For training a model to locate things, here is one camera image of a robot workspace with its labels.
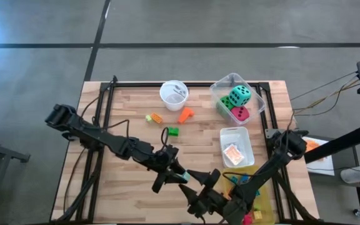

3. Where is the orange angled long brick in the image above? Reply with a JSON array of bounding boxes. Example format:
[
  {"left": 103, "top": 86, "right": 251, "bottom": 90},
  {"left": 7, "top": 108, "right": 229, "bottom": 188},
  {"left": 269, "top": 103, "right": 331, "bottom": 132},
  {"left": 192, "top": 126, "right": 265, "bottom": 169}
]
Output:
[{"left": 177, "top": 107, "right": 196, "bottom": 125}]

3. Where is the yellow translucent plastic bin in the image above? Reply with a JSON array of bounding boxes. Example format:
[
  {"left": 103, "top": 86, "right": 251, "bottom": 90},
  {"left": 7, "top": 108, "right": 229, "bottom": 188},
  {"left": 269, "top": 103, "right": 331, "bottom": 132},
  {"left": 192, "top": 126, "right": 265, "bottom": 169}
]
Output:
[{"left": 219, "top": 164, "right": 277, "bottom": 225}]

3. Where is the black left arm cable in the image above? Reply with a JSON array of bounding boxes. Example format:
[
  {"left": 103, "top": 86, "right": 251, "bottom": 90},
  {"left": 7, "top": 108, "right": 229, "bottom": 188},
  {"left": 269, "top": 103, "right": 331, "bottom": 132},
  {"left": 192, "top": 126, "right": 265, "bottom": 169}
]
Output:
[
  {"left": 106, "top": 119, "right": 131, "bottom": 140},
  {"left": 79, "top": 76, "right": 118, "bottom": 119}
]

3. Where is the white paper sheet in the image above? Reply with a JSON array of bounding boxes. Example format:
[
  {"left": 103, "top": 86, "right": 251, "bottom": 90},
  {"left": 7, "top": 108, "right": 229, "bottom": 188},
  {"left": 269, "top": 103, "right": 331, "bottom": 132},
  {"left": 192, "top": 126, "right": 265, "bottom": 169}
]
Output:
[{"left": 301, "top": 136, "right": 336, "bottom": 177}]

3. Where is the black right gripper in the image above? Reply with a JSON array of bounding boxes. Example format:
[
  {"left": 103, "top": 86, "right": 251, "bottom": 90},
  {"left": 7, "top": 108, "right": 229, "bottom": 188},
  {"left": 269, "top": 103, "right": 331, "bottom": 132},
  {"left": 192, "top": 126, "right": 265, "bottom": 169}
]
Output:
[{"left": 178, "top": 168, "right": 231, "bottom": 219}]

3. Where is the white rounded object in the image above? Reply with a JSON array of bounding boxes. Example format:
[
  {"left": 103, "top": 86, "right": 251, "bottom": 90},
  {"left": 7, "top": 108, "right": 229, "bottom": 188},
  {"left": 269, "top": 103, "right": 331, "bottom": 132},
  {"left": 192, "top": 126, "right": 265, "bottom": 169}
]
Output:
[{"left": 340, "top": 165, "right": 360, "bottom": 184}]

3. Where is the green toy brick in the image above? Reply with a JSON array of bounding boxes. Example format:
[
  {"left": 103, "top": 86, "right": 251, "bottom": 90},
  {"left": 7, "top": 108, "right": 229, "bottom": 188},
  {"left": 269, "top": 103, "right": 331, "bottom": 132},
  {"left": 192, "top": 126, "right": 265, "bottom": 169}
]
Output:
[{"left": 166, "top": 126, "right": 180, "bottom": 138}]

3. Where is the black diagonal stand bar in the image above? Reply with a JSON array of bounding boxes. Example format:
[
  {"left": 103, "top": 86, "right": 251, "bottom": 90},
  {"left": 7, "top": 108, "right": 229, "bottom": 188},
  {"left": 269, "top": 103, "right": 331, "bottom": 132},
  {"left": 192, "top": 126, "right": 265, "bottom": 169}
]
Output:
[{"left": 304, "top": 123, "right": 360, "bottom": 164}]

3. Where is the white bucket with face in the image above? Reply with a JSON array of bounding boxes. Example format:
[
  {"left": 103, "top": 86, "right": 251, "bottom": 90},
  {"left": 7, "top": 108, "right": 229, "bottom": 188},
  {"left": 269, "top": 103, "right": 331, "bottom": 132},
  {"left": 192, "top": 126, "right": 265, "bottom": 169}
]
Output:
[{"left": 159, "top": 80, "right": 189, "bottom": 113}]

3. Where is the thin black floor cable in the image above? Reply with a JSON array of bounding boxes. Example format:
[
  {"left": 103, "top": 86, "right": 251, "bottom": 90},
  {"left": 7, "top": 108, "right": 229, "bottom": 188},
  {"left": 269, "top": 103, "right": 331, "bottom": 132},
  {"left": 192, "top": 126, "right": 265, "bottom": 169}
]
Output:
[{"left": 289, "top": 71, "right": 359, "bottom": 101}]

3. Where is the teal foam die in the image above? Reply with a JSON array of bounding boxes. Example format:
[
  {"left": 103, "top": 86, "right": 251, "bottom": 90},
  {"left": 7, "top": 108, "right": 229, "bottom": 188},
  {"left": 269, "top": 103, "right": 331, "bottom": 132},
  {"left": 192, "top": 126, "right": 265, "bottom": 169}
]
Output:
[{"left": 228, "top": 84, "right": 252, "bottom": 108}]

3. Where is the white plastic bin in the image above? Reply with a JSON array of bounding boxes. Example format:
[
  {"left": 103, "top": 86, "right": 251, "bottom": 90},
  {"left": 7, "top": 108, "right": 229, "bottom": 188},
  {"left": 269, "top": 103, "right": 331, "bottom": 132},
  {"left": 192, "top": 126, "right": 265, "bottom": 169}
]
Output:
[{"left": 219, "top": 126, "right": 256, "bottom": 169}]

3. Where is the orange flat toy brick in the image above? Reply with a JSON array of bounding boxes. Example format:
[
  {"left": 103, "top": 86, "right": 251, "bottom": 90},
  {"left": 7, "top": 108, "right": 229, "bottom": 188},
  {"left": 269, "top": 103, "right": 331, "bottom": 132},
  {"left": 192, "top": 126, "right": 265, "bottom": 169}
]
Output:
[{"left": 150, "top": 112, "right": 164, "bottom": 124}]

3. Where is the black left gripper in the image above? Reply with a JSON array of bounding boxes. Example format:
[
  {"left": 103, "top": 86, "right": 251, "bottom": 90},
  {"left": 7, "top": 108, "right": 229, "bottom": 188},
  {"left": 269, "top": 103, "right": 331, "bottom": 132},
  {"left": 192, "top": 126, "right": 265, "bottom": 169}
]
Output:
[{"left": 150, "top": 146, "right": 189, "bottom": 193}]

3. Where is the clear plastic bin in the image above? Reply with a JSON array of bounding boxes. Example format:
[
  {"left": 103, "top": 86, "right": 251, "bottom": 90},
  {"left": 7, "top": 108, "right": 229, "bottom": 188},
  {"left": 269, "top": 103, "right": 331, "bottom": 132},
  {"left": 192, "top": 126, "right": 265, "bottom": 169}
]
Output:
[{"left": 209, "top": 72, "right": 267, "bottom": 126}]

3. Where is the clear case with orange card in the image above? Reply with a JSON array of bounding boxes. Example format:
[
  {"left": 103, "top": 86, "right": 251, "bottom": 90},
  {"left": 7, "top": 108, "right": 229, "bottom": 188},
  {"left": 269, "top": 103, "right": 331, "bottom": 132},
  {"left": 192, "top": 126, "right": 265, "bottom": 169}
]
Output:
[{"left": 222, "top": 143, "right": 246, "bottom": 166}]

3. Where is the thin orange floor cable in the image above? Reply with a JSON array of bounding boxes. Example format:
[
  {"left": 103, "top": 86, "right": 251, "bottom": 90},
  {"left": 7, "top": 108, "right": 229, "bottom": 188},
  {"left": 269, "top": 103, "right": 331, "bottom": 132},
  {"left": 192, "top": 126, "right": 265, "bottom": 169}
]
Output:
[{"left": 292, "top": 79, "right": 360, "bottom": 117}]

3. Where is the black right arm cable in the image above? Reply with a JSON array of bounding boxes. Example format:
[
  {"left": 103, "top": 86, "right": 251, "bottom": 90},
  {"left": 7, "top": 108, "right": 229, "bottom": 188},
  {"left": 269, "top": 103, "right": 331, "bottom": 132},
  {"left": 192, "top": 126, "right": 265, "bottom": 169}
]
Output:
[{"left": 222, "top": 170, "right": 262, "bottom": 186}]

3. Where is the green foam die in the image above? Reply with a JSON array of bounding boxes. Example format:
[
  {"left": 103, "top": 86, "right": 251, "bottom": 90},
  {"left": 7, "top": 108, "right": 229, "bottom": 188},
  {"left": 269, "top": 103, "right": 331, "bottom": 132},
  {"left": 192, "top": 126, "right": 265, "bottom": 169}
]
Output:
[{"left": 216, "top": 95, "right": 236, "bottom": 118}]

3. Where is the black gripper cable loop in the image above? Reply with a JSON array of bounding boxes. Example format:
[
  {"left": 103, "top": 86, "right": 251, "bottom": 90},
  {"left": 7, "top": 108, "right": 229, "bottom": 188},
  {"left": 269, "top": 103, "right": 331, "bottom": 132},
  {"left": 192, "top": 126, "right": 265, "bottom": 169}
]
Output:
[{"left": 160, "top": 126, "right": 171, "bottom": 151}]

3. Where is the red foam die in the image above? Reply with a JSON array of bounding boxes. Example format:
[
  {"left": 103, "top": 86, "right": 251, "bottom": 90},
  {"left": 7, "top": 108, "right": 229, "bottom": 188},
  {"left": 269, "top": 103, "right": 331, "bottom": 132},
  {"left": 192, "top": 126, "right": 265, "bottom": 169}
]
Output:
[{"left": 231, "top": 105, "right": 250, "bottom": 122}]

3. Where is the grey metal bracket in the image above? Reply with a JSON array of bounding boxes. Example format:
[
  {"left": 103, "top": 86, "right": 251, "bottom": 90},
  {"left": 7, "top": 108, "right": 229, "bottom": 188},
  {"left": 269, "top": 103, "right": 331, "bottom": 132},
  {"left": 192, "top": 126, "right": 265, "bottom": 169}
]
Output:
[{"left": 264, "top": 127, "right": 283, "bottom": 140}]

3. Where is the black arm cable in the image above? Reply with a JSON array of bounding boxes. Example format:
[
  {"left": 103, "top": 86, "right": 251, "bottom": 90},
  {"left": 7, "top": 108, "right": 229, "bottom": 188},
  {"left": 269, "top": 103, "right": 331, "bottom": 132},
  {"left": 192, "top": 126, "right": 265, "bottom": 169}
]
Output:
[
  {"left": 106, "top": 119, "right": 131, "bottom": 140},
  {"left": 79, "top": 76, "right": 118, "bottom": 119},
  {"left": 222, "top": 170, "right": 262, "bottom": 186}
]

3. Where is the black table frame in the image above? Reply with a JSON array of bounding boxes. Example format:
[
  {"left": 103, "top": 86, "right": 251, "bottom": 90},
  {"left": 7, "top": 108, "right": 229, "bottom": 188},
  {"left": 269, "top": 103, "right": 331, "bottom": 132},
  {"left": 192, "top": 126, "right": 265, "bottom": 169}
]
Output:
[{"left": 54, "top": 74, "right": 318, "bottom": 225}]

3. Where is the grey metal stand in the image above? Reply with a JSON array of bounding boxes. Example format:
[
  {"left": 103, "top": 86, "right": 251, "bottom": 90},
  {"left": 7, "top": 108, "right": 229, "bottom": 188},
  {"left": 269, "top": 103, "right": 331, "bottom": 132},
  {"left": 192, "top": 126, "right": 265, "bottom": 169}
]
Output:
[{"left": 0, "top": 134, "right": 31, "bottom": 219}]

